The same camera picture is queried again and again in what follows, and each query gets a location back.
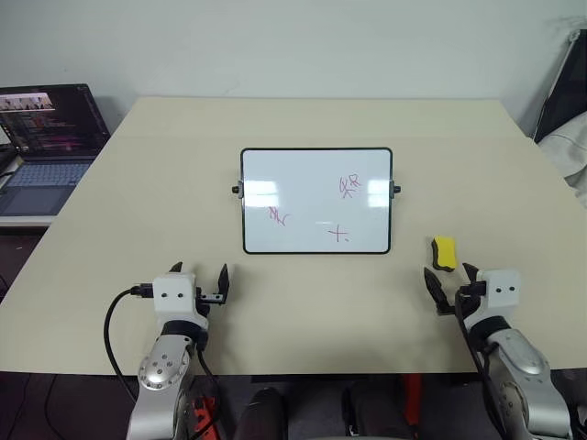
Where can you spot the orange part under table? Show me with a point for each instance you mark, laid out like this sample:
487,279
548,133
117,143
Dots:
204,417

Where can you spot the black-framed tabletop whiteboard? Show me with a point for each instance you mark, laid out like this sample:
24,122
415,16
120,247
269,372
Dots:
312,201

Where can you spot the white crumpled cloth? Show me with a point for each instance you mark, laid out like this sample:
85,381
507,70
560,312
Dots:
566,151

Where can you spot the dark rounded shape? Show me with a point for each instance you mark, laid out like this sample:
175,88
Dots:
373,408
261,414

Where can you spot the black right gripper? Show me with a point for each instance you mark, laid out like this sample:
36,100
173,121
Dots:
472,289

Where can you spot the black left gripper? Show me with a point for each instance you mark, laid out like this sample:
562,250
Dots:
204,300

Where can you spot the open dark laptop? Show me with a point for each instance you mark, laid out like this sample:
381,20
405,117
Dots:
46,133

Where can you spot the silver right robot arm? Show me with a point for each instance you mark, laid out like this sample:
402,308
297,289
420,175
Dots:
523,366

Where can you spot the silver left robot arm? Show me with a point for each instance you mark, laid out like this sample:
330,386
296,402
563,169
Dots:
160,366

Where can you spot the yellow eraser with black base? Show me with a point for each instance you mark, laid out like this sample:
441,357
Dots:
444,249

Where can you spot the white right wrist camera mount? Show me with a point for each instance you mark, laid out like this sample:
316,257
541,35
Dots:
502,289

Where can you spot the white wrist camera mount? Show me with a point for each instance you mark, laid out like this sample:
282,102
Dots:
502,289
173,293

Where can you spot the red post under table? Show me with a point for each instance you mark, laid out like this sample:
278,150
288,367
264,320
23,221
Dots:
413,399

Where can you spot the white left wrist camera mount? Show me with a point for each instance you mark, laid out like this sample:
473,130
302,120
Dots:
173,293

